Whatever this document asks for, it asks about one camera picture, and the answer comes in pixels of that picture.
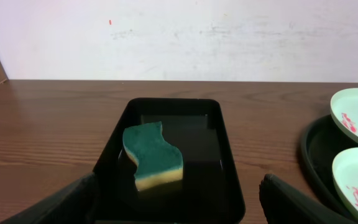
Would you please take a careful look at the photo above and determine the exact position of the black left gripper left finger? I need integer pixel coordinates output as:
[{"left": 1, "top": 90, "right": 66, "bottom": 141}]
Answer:
[{"left": 1, "top": 172, "right": 100, "bottom": 224}]

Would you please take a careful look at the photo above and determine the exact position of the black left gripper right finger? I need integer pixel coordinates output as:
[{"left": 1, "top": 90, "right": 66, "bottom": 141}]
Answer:
[{"left": 259, "top": 174, "right": 355, "bottom": 224}]

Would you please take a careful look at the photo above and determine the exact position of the green yellow sponge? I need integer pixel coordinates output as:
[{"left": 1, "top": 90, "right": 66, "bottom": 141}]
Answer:
[{"left": 122, "top": 121, "right": 184, "bottom": 192}]

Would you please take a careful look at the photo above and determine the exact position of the black round serving tray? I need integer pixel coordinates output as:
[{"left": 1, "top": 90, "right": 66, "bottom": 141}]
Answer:
[{"left": 298, "top": 114, "right": 358, "bottom": 223}]

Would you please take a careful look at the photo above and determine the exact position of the black rectangular water tray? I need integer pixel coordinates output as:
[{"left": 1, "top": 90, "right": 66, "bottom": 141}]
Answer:
[{"left": 93, "top": 98, "right": 246, "bottom": 223}]

